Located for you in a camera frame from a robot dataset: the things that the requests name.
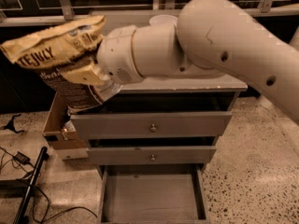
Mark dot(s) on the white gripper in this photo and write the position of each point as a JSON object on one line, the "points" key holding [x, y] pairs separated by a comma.
{"points": [[118, 56]]}

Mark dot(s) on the brown chip bag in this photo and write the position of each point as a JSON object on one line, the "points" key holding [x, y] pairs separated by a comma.
{"points": [[72, 43]]}

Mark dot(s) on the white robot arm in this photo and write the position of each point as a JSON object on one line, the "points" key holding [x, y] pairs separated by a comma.
{"points": [[209, 37]]}

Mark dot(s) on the grey top drawer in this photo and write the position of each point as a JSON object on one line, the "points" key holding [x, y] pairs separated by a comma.
{"points": [[128, 116]]}

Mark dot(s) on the grey drawer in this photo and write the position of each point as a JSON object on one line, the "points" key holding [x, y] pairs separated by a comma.
{"points": [[128, 116], [151, 151], [153, 194]]}

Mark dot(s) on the grey middle drawer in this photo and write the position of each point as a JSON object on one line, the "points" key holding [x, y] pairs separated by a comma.
{"points": [[151, 151]]}

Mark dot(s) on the grey drawer cabinet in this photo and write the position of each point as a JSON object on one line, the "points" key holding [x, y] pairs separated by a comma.
{"points": [[216, 84]]}

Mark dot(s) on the grey bottom drawer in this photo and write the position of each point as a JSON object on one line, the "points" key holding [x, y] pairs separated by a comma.
{"points": [[153, 194]]}

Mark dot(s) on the cardboard box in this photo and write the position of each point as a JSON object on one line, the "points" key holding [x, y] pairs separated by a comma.
{"points": [[59, 130]]}

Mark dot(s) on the metal window railing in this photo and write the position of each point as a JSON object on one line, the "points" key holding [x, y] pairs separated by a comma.
{"points": [[65, 3]]}

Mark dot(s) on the white ceramic bowl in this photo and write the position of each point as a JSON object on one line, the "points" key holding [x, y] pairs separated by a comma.
{"points": [[163, 19]]}

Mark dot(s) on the black power adapter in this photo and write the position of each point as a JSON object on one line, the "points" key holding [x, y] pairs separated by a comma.
{"points": [[21, 158]]}

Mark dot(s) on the black pole on floor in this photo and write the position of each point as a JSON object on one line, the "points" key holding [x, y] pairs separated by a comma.
{"points": [[20, 218]]}

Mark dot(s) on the black bracket on floor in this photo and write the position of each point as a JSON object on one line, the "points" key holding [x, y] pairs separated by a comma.
{"points": [[10, 125]]}

